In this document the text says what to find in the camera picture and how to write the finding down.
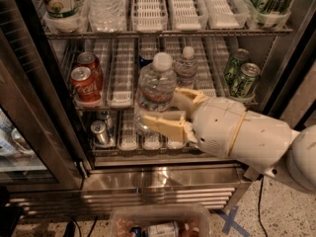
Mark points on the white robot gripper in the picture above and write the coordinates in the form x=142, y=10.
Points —
x=217, y=123

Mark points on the clear water bottle front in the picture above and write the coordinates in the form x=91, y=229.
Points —
x=155, y=88

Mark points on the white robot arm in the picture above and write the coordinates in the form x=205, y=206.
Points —
x=297, y=167

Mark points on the clear water bottle rear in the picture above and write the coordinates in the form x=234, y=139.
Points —
x=186, y=68

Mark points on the stainless steel fridge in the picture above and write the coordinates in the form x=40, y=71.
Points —
x=127, y=174

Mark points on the large clear water bottle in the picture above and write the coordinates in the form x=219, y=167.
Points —
x=106, y=16

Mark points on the glass fridge door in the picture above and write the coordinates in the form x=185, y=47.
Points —
x=34, y=97

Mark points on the large green label soda bottle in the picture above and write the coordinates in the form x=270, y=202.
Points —
x=62, y=0

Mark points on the blue pepsi can rear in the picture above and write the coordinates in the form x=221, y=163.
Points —
x=145, y=56

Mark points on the green soda can front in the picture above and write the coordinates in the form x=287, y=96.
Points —
x=245, y=80

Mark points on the green soda can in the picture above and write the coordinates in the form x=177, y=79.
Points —
x=245, y=80
x=234, y=63

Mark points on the blue silver can behind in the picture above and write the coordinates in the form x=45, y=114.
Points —
x=106, y=117

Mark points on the silver can bottom left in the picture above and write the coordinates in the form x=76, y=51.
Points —
x=99, y=130

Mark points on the green soda can rear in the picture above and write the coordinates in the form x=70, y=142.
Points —
x=234, y=63

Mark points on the red cola can front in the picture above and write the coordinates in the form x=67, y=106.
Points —
x=84, y=83

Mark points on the red cola can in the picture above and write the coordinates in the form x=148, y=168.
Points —
x=84, y=83
x=89, y=59

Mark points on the red cola can rear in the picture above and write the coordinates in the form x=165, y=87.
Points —
x=89, y=59

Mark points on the blue tape cross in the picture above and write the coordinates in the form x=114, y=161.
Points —
x=230, y=223

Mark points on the white can in bin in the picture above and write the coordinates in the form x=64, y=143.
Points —
x=169, y=229

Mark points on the clear plastic bin on floor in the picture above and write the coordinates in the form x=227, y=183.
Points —
x=132, y=221

